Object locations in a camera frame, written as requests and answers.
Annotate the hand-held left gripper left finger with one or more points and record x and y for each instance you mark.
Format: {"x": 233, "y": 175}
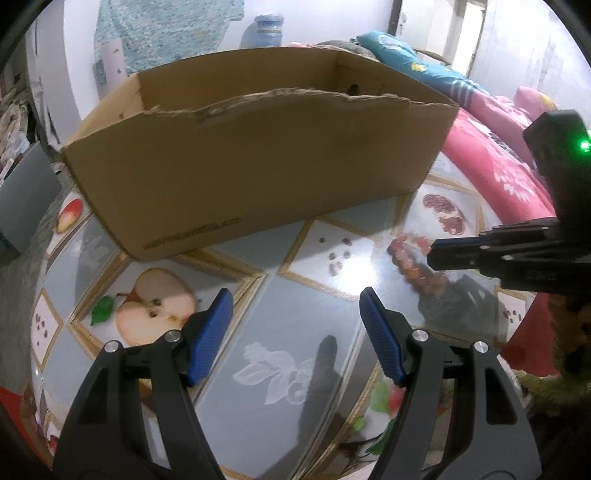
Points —
{"x": 212, "y": 332}

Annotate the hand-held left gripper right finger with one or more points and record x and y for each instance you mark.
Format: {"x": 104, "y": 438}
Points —
{"x": 383, "y": 337}

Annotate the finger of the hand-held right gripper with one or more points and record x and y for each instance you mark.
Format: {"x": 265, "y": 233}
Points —
{"x": 521, "y": 229}
{"x": 461, "y": 256}

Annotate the brown cardboard box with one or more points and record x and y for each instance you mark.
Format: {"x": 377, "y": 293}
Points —
{"x": 254, "y": 184}

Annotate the pink floral quilt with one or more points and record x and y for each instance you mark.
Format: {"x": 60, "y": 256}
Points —
{"x": 498, "y": 161}

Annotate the fruit print tablecloth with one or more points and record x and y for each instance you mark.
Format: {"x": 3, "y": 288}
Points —
{"x": 286, "y": 314}

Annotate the blue patterned pillow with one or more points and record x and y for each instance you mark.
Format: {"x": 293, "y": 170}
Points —
{"x": 415, "y": 64}

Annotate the grey flat board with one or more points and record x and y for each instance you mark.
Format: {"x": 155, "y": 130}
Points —
{"x": 27, "y": 194}

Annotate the grey pillow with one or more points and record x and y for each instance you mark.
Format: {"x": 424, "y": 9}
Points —
{"x": 341, "y": 47}

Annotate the pile of pale clothes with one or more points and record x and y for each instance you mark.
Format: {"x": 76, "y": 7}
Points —
{"x": 11, "y": 115}

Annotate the blue water jug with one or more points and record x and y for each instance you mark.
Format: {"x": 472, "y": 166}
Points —
{"x": 268, "y": 32}

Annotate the blue patterned wall cloth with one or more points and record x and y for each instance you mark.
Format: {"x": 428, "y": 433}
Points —
{"x": 161, "y": 27}

